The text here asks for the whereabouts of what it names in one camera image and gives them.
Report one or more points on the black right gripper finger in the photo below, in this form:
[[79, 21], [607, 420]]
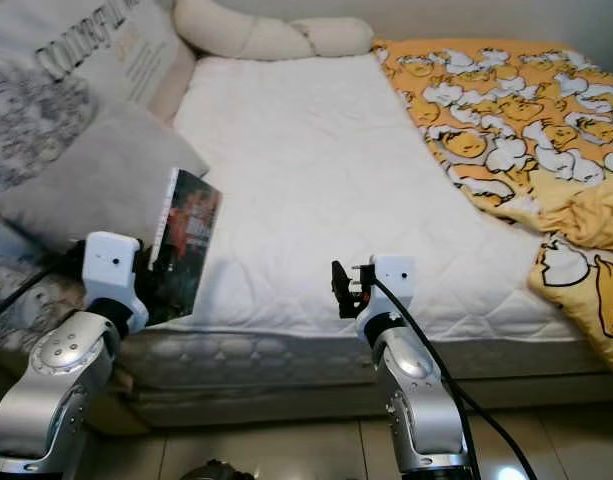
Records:
[[343, 290]]

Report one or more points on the dark book with red cover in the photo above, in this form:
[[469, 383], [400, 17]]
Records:
[[191, 240]]

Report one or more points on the grey square pillow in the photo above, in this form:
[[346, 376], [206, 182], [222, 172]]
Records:
[[96, 185]]

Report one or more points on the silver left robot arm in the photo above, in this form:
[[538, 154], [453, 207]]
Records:
[[56, 390]]

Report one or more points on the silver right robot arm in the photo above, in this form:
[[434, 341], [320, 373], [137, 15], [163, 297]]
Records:
[[416, 400]]

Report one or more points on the white quilted mattress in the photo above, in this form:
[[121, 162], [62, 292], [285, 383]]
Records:
[[306, 180]]

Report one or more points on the white floral text-print pillow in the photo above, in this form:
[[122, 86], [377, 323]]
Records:
[[36, 110]]

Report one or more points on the orange duck-print blanket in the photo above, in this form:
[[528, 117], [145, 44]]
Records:
[[506, 120]]

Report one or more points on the cream braided long pillow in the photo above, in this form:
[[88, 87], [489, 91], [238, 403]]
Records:
[[256, 35]]

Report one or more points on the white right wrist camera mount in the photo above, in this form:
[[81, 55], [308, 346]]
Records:
[[391, 285]]

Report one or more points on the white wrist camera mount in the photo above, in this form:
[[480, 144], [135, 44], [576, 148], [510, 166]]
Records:
[[114, 275], [391, 285]]

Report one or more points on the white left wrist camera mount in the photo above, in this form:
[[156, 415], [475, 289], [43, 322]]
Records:
[[114, 275]]

